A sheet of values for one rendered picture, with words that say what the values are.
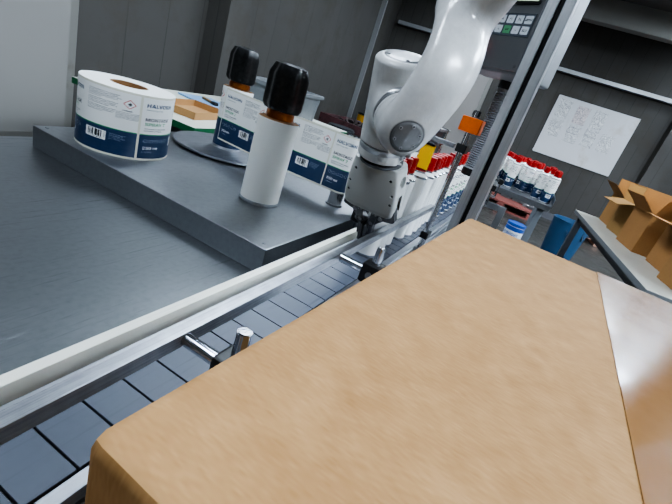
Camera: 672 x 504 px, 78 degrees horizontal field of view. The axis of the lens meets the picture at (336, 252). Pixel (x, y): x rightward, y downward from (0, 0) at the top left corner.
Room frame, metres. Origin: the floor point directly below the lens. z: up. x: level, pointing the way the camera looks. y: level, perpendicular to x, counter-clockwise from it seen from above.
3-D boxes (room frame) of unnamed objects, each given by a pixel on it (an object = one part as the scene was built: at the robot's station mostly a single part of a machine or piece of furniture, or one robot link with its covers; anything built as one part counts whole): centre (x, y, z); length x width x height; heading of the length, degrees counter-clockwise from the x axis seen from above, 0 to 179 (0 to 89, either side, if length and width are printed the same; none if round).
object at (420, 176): (0.99, -0.12, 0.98); 0.05 x 0.05 x 0.20
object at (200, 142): (1.25, 0.42, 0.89); 0.31 x 0.31 x 0.01
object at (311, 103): (3.04, 0.71, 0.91); 0.60 x 0.40 x 0.22; 167
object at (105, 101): (0.96, 0.57, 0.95); 0.20 x 0.20 x 0.14
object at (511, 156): (3.17, -1.04, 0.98); 0.57 x 0.46 x 0.21; 70
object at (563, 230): (4.97, -2.53, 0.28); 0.49 x 0.45 x 0.57; 69
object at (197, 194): (1.15, 0.29, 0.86); 0.80 x 0.67 x 0.05; 160
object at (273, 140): (0.91, 0.21, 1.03); 0.09 x 0.09 x 0.30
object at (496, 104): (1.00, -0.23, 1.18); 0.04 x 0.04 x 0.21
